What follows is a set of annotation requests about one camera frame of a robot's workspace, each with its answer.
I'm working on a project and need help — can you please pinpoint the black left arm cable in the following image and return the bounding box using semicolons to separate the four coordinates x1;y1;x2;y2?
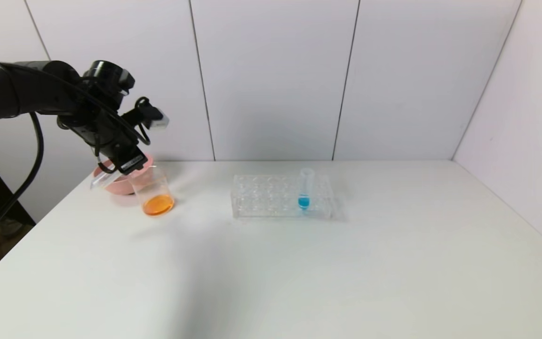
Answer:
0;47;151;248

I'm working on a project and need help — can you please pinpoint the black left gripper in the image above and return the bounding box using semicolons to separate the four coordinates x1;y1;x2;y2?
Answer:
89;123;149;176

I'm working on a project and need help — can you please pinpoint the blue pigment test tube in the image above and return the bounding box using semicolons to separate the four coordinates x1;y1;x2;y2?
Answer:
298;168;315;210

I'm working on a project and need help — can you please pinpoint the pink plastic bowl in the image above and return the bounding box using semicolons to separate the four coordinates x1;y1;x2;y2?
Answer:
93;153;154;195

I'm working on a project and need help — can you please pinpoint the clear acrylic test tube rack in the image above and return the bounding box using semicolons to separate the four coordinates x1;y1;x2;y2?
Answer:
231;174;335;220

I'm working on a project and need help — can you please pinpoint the clear glass beaker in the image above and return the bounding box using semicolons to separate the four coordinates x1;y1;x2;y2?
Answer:
128;165;175;217

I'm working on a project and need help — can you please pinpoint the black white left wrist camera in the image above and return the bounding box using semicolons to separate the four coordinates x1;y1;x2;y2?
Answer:
134;97;170;131

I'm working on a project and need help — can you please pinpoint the yellow pigment test tube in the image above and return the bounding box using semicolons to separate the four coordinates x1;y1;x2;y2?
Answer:
90;170;128;190

